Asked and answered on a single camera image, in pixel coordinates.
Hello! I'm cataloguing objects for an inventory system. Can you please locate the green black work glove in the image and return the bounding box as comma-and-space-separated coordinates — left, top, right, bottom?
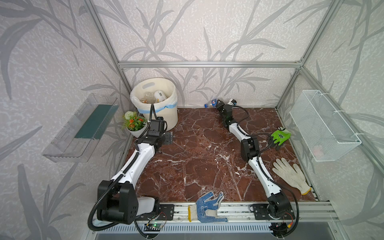
271, 127, 291, 151

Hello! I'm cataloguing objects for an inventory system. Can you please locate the aluminium front rail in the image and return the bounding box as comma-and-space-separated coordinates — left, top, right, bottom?
86, 201, 340, 224

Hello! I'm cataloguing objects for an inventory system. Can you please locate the clear acrylic wall shelf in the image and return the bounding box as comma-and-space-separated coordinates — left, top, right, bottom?
42, 94, 119, 163

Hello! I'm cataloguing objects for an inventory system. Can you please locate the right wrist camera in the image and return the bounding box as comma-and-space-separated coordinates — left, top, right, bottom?
228, 99, 237, 106

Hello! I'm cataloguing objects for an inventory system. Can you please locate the blue dotted knit glove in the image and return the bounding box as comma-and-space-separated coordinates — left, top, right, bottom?
188, 192, 228, 224

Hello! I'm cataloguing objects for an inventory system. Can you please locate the cream plastic waste bin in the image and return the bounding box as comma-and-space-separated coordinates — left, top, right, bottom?
130, 78, 178, 130

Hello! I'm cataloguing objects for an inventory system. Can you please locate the white label bottle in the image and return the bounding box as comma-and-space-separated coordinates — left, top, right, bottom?
154, 90, 168, 103

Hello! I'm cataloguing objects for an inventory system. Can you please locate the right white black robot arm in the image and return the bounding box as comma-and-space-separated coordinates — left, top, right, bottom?
216, 100, 299, 220

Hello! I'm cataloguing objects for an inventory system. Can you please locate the white knit work glove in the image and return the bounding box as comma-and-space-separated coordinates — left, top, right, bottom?
272, 158, 311, 196

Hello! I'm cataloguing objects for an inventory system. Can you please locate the green circuit board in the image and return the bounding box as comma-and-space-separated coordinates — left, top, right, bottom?
144, 221, 167, 232

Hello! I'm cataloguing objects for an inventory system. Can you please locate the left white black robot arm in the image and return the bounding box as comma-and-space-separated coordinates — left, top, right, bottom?
87, 117, 173, 231

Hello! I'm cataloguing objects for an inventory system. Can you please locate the small potted artificial plant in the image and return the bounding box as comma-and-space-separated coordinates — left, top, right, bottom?
123, 111, 147, 138

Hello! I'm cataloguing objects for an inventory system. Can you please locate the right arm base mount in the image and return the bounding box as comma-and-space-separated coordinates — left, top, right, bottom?
249, 204, 296, 221

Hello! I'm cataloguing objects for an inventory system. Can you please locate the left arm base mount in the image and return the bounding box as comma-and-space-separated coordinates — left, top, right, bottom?
140, 204, 175, 221

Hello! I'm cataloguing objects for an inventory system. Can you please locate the clear crushed plastic bottle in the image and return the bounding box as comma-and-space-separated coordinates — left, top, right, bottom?
142, 92, 156, 104

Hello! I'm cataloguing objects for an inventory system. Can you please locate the white wire mesh basket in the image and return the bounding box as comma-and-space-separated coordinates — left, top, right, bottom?
290, 90, 362, 162

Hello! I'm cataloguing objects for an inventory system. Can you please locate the white bin liner bag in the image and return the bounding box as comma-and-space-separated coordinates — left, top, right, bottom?
130, 78, 178, 114

